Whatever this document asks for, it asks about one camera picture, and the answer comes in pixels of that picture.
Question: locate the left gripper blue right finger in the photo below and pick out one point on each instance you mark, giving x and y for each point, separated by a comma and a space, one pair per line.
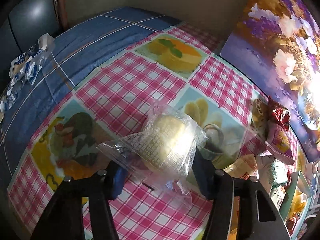
204, 172

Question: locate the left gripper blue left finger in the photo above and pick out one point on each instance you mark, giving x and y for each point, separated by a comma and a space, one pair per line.
115, 180

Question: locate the beige orange bread packet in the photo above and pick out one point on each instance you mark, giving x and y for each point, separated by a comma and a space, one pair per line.
243, 168

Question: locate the round bun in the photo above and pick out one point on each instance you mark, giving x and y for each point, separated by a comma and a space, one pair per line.
162, 153

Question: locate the light green snack packet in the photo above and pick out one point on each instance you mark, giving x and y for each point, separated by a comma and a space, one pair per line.
272, 172

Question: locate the white cream calligraphy packet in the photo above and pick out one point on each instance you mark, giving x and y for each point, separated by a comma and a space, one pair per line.
277, 195

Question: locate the purple strawberry bread packet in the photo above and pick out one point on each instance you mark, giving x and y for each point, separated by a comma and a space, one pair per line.
278, 143

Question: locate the red shiny snack bag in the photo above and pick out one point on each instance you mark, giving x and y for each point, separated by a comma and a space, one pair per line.
279, 114

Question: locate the teal white cardboard box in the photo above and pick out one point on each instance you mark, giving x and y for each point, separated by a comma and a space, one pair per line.
293, 207

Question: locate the checkered fruit tablecloth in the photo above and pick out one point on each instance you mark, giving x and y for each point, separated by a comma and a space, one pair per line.
175, 66

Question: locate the white power strip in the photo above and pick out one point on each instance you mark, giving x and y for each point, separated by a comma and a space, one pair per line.
311, 169

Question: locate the blue bedsheet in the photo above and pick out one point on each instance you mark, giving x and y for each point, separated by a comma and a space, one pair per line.
76, 53

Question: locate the crumpled blue white wrapper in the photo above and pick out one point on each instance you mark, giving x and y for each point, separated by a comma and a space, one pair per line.
25, 69

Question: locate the flower vase painting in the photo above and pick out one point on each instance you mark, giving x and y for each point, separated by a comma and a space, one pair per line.
276, 45

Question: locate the dark blue chair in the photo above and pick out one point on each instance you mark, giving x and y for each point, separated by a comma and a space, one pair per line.
23, 25

